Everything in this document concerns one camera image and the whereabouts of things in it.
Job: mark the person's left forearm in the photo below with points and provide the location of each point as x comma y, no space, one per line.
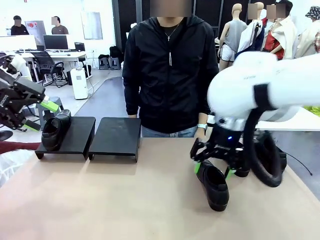
205,112

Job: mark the grey plastic stool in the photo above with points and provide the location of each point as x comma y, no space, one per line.
61,102

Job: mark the person in black hoodie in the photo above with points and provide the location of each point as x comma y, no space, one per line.
170,82

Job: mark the white mesh fabric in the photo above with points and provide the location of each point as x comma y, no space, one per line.
10,165

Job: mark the small grey stool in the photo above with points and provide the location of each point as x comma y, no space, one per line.
103,63
113,63

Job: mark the background person brown shirt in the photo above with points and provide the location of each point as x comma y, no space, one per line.
60,29

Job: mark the white desk partition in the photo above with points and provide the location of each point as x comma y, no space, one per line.
17,42

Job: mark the black backpack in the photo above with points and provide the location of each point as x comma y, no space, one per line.
113,51

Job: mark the background person black shirt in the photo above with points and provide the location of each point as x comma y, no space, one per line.
18,28

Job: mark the black shoe stand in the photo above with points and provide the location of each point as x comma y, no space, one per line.
115,135
80,135

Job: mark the mannequin in white navy jacket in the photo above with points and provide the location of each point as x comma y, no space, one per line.
250,40

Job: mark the black bag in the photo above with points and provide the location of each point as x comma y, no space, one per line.
103,56

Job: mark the mannequin with bucket hat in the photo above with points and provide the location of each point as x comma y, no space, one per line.
310,37

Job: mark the grey poster board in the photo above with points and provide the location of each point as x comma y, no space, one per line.
35,32

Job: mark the person's right forearm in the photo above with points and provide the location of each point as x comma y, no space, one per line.
132,100

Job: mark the white torso mannequin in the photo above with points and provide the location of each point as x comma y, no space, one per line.
134,25

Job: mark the black mesh office chair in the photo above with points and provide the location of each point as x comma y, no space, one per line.
46,65

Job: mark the mannequin in cream jacket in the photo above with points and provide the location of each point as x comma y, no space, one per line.
287,37

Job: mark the person's left hand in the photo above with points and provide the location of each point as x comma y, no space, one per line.
200,135

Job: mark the mannequin in grey tank top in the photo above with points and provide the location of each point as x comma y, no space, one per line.
233,37

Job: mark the wall whiteboard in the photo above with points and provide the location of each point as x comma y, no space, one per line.
92,25

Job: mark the white office desk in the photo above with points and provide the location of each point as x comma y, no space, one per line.
62,54

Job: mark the silver wristwatch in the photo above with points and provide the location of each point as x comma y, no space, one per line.
202,125

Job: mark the white folding table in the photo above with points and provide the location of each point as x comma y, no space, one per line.
300,123

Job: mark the white monitor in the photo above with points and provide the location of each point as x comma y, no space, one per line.
72,41

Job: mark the lime green garment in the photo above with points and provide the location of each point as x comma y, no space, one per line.
312,108

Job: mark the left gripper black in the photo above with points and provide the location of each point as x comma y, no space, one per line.
7,100

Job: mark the black computer monitor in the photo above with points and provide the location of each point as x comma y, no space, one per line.
55,42

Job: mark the mannequin in red top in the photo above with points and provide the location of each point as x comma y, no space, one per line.
273,45

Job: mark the white air purifier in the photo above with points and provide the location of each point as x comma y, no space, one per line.
80,83

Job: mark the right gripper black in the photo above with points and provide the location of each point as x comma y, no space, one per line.
225,142

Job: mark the black round base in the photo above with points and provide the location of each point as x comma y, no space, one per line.
5,135

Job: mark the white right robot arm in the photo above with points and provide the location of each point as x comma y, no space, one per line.
250,77

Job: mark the dark red cloth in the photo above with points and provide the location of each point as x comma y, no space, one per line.
15,146

